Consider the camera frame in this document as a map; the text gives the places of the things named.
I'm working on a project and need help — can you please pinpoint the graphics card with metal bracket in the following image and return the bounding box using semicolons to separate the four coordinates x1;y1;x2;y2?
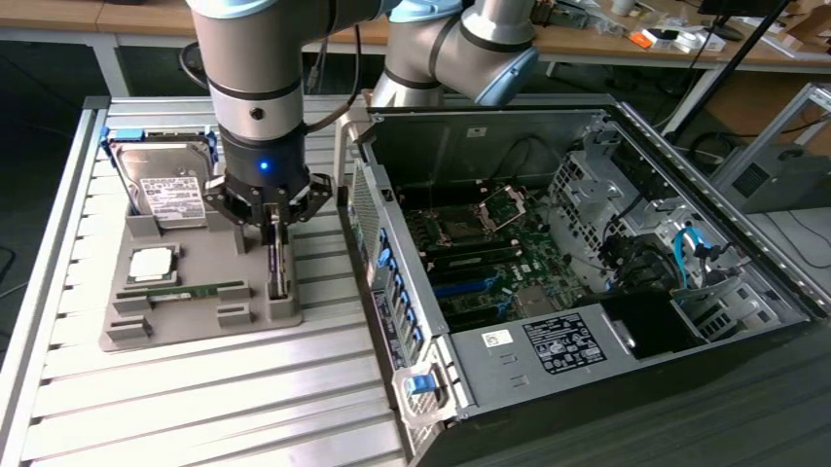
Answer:
264;203;295;301

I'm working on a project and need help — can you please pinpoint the grey power supply unit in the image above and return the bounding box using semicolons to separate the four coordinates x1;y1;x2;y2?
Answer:
445;304;645;420

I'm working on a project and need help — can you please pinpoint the black slanted stand pole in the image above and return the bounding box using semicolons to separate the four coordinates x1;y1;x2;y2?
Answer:
660;0;792;143

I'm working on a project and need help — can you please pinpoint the metal socket cover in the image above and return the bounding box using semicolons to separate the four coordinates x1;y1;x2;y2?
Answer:
476;186;532;231

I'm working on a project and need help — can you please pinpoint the grey computer tower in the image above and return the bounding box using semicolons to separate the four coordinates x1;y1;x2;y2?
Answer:
708;140;831;215

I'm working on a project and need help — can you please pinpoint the black RAM stick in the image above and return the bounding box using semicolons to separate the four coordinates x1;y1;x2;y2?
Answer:
424;245;521;271

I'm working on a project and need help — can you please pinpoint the black looped wire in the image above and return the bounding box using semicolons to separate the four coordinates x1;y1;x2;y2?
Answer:
504;134;561;172

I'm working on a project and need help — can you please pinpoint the silver CPU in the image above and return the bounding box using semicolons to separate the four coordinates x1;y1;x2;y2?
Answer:
126;247;177;284

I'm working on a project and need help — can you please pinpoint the cluttered wooden desk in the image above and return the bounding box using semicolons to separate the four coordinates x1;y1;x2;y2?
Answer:
535;0;831;98

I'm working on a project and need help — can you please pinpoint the green RAM stick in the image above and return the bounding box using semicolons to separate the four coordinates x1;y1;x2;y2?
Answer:
145;285;222;300

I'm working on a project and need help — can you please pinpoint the black monitor foot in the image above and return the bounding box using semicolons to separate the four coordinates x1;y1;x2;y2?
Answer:
697;0;749;43

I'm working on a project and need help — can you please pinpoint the hard disk with blue frame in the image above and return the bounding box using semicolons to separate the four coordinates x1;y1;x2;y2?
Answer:
101;125;225;231

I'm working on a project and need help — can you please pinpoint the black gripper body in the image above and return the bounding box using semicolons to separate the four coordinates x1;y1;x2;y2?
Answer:
220;126;315;218

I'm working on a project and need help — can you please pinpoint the perforated metal disk bay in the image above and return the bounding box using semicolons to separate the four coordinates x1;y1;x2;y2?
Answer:
549;130;659;274

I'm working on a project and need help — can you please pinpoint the grey parts rack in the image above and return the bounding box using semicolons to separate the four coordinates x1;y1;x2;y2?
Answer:
97;197;305;352

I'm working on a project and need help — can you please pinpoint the blue wire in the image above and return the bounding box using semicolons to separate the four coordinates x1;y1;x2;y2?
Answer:
672;225;709;294

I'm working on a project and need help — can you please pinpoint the open black PC case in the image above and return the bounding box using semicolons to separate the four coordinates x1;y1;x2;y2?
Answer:
332;94;819;467

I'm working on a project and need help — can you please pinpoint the CPU socket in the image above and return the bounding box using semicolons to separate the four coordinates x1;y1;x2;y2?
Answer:
428;206;496;250

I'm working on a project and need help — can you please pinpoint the wooden desk with grey legs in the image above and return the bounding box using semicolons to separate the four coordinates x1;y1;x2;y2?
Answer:
0;0;391;97

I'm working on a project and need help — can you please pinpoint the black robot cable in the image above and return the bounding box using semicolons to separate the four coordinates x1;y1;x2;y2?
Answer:
301;21;367;138

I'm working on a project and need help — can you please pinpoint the green motherboard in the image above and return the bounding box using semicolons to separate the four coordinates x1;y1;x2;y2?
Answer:
401;189;615;333

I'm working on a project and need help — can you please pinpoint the white small box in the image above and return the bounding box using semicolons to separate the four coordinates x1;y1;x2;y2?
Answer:
669;28;727;55

